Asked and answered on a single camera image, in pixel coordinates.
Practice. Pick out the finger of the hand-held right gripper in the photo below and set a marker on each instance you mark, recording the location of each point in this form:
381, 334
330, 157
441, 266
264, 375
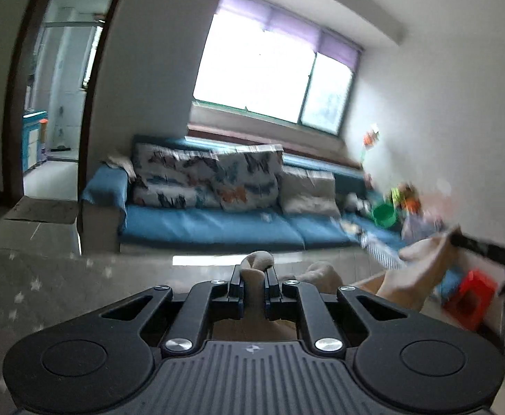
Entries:
481, 246

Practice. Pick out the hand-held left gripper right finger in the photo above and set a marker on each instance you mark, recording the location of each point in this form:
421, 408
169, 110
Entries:
270, 294

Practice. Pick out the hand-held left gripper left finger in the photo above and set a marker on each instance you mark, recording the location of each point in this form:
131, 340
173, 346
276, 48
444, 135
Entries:
240, 294

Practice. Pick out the cream garment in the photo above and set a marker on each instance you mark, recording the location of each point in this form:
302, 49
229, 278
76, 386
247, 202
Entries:
254, 263

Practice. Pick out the red plastic box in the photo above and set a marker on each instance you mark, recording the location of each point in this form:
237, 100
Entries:
471, 298

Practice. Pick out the blue sofa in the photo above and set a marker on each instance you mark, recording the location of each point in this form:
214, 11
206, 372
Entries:
213, 224

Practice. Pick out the pile of colourful toys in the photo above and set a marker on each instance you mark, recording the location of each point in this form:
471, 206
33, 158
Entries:
406, 199

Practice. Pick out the green plastic bucket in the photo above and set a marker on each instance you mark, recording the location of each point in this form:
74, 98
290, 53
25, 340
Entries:
384, 215

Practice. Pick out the beige pillow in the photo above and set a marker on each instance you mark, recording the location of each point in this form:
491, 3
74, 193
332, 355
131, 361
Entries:
311, 194

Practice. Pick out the butterfly print pillow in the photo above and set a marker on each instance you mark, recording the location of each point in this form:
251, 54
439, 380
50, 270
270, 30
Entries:
170, 177
248, 181

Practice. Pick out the small grey toy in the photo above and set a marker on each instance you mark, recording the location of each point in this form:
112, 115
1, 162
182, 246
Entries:
356, 202

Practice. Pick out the beige blanket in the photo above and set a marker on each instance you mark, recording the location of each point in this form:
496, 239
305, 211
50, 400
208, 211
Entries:
118, 165

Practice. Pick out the brown doormat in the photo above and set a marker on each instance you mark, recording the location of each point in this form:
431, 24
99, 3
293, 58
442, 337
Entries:
40, 211

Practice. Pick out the window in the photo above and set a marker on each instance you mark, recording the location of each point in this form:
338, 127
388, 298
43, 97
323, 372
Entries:
261, 65

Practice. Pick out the blue cabinet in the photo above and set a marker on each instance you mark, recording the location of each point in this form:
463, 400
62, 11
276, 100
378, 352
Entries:
34, 138

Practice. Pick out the purple roller blind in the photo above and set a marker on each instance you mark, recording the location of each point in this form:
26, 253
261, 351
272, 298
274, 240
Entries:
304, 30

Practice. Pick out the colourful wall decoration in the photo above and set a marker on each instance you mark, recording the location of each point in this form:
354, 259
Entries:
371, 138

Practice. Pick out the dark wooden door frame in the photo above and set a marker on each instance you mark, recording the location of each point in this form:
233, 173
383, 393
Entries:
99, 95

